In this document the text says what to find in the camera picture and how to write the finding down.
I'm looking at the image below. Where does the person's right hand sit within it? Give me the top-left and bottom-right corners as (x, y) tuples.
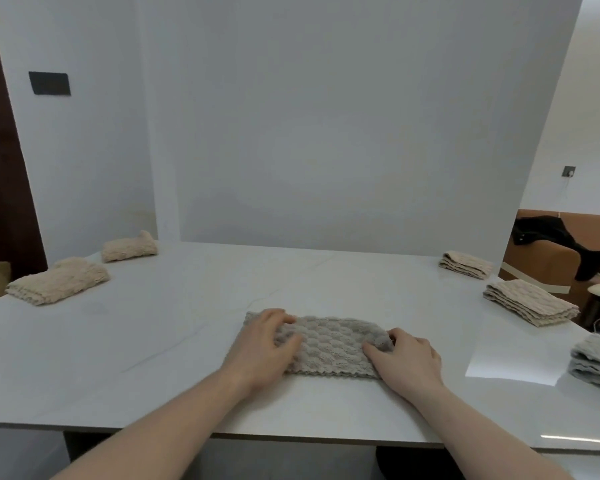
(362, 327), (444, 400)

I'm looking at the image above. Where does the person's left hand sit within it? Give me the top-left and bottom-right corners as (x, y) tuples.
(220, 309), (304, 396)

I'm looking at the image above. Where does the grey-beige textured towel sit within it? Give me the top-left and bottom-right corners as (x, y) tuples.
(243, 311), (396, 380)

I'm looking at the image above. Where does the person's right forearm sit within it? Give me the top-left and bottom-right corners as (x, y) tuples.
(397, 382), (575, 480)

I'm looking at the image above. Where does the person's left forearm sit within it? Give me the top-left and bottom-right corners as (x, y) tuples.
(50, 367), (262, 480)

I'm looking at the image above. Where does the small beige waffle folded towel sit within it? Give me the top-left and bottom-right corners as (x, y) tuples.
(438, 251), (495, 281)

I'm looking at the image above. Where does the large beige waffle folded towel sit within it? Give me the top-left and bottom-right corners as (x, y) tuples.
(482, 279), (580, 327)

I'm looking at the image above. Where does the small fluffy beige folded towel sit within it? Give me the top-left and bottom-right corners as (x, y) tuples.
(100, 230), (159, 263)

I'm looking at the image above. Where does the orange-brown sofa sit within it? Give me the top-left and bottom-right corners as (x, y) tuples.
(499, 209), (600, 320)

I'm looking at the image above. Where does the black garment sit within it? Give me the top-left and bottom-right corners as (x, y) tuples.
(511, 216), (600, 282)

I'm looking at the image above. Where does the light grey folded towel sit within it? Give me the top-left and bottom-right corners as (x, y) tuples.
(568, 334), (600, 393)

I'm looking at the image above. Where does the white backdrop board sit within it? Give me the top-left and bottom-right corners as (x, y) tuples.
(132, 0), (585, 258)

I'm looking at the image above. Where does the large fluffy beige folded towel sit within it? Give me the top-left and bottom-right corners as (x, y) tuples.
(5, 258), (112, 306)

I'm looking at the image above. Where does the dark brown wooden door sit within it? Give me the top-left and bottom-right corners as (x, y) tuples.
(0, 0), (49, 275)

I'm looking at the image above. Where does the black wall switch plate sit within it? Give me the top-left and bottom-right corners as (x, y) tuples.
(28, 71), (72, 97)

